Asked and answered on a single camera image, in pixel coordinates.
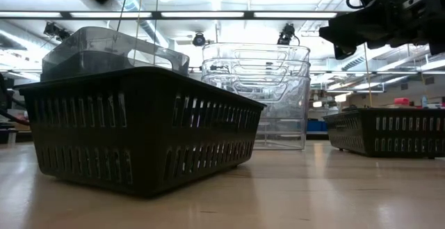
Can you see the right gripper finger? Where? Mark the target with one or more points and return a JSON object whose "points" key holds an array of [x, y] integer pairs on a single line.
{"points": [[344, 52], [358, 30]]}

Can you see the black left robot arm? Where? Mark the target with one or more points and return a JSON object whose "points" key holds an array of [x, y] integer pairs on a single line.
{"points": [[3, 96]]}

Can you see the red object on shelf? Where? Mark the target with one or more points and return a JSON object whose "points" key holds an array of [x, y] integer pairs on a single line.
{"points": [[401, 101]]}

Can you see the clear plastic bin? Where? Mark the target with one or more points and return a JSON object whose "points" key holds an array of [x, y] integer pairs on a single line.
{"points": [[285, 131], [302, 69]]}

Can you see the black ceiling spotlight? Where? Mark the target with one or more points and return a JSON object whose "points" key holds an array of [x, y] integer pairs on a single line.
{"points": [[199, 39], [286, 34], [54, 30]]}

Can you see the blue storage bin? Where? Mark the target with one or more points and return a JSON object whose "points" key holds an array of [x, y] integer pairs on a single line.
{"points": [[316, 125]]}

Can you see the blue bottle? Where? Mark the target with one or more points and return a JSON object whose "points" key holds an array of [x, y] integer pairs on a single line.
{"points": [[424, 102]]}

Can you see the smoke grey translucent bin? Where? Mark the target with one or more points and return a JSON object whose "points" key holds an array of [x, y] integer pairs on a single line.
{"points": [[87, 48]]}

